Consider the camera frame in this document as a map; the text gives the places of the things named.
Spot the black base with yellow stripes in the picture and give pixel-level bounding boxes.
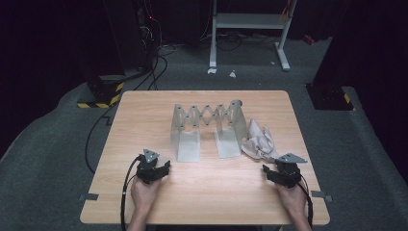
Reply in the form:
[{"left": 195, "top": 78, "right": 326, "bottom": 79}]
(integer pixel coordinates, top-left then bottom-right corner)
[{"left": 76, "top": 75, "right": 125, "bottom": 109}]

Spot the person's right hand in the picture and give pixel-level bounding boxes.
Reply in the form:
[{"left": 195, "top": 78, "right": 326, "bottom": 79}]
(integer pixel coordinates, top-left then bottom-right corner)
[{"left": 275, "top": 185, "right": 307, "bottom": 217}]

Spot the grey metal extendable bookend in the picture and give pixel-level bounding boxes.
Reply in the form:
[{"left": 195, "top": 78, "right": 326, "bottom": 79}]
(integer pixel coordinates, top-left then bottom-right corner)
[{"left": 169, "top": 99, "right": 249, "bottom": 164}]

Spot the white metal stand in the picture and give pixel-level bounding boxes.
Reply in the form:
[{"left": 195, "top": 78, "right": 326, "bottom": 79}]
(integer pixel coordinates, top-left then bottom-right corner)
[{"left": 209, "top": 0, "right": 298, "bottom": 72}]

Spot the long black floor cable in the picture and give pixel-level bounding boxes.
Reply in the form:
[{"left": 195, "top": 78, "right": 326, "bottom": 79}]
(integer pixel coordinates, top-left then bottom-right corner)
[{"left": 84, "top": 55, "right": 161, "bottom": 175}]

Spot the looped black floor cable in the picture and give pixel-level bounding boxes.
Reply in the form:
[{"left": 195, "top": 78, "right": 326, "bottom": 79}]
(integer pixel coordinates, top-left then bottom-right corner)
[{"left": 147, "top": 55, "right": 169, "bottom": 90}]

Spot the white quilted cloth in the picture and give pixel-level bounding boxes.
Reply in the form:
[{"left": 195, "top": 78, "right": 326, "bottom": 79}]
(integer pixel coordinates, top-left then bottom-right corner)
[{"left": 241, "top": 118, "right": 280, "bottom": 164}]

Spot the hand-held gripper black cable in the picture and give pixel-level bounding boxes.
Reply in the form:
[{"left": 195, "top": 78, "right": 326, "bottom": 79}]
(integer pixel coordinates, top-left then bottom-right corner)
[
  {"left": 119, "top": 154, "right": 144, "bottom": 231},
  {"left": 297, "top": 174, "right": 315, "bottom": 227}
]

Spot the black cable bundle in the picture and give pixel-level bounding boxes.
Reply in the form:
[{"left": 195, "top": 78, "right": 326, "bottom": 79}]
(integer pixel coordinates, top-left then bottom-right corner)
[{"left": 200, "top": 30, "right": 280, "bottom": 52}]

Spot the left hand-held gripper black cable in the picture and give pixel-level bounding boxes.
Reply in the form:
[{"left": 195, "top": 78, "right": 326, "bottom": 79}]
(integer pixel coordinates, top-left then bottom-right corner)
[{"left": 119, "top": 154, "right": 144, "bottom": 231}]

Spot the grey tape piece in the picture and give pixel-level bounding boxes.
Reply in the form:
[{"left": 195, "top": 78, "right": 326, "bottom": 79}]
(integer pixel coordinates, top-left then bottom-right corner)
[
  {"left": 311, "top": 190, "right": 334, "bottom": 203},
  {"left": 79, "top": 192, "right": 99, "bottom": 202}
]

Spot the person's left hand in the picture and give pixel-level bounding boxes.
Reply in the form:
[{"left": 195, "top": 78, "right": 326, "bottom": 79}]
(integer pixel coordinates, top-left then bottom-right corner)
[{"left": 130, "top": 176, "right": 162, "bottom": 213}]

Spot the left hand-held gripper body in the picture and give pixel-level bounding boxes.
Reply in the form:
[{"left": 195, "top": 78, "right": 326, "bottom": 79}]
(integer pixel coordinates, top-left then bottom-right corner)
[{"left": 136, "top": 148, "right": 161, "bottom": 185}]

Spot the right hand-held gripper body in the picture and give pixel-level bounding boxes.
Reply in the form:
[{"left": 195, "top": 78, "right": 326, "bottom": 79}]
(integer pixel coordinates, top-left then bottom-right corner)
[{"left": 276, "top": 153, "right": 308, "bottom": 189}]

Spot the right hand-held gripper black cable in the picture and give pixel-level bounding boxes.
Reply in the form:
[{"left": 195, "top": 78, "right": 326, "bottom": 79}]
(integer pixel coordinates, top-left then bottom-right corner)
[{"left": 297, "top": 174, "right": 315, "bottom": 227}]

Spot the black perforated base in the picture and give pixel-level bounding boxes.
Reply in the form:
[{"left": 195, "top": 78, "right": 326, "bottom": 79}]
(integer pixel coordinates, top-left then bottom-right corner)
[{"left": 305, "top": 82, "right": 356, "bottom": 112}]

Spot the black equipment rack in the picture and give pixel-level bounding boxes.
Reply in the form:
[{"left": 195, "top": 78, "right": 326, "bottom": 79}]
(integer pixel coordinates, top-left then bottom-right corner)
[{"left": 102, "top": 0, "right": 161, "bottom": 73}]

